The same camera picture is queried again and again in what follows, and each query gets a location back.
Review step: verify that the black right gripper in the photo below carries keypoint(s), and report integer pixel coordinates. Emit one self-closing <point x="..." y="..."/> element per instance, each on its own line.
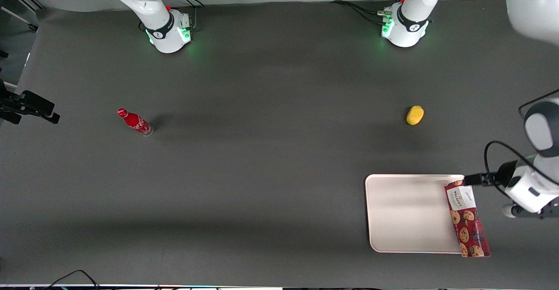
<point x="13" y="105"/>

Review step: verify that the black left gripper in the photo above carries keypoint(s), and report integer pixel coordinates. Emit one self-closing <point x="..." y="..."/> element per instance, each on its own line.
<point x="505" y="174"/>

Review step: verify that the red tartan cookie box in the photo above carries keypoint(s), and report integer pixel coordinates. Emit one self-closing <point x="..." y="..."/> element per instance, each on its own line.
<point x="467" y="224"/>

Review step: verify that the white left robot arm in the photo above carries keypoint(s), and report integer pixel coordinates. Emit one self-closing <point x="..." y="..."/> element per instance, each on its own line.
<point x="408" y="28"/>

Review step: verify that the white rectangular plastic tray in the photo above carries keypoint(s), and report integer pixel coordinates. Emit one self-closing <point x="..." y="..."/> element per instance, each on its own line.
<point x="410" y="213"/>

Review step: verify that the red cola bottle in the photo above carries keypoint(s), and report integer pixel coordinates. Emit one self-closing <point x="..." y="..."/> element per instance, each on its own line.
<point x="135" y="123"/>

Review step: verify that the yellow lemon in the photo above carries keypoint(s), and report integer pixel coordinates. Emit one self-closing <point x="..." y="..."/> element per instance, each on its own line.
<point x="415" y="115"/>

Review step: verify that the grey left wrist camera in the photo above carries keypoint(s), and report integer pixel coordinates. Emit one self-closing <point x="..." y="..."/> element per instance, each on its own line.
<point x="508" y="211"/>

